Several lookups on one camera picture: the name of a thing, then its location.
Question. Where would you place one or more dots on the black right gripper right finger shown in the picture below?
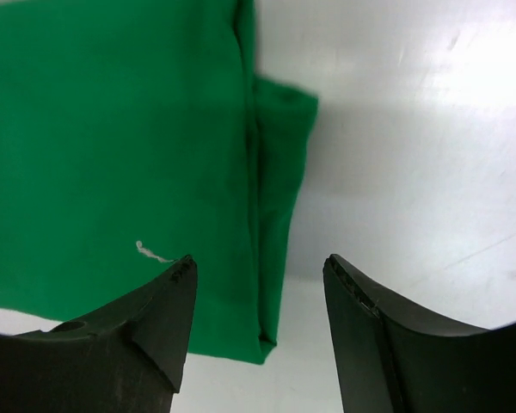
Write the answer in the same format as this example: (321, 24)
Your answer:
(393, 355)

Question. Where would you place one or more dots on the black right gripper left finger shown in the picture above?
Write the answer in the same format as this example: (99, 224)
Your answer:
(126, 356)

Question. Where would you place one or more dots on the green t shirt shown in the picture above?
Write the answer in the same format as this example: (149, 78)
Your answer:
(132, 134)

